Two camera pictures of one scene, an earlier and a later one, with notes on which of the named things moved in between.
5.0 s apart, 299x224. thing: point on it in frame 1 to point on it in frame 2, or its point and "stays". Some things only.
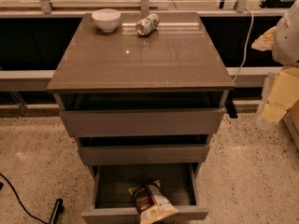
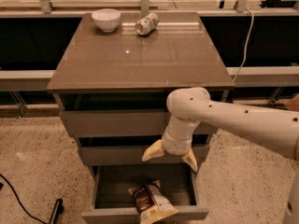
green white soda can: (147, 24) stays
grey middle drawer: (144, 155) stays
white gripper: (287, 41) to (175, 146)
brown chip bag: (152, 204) stays
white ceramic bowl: (106, 19) stays
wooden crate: (291, 120) to (293, 104)
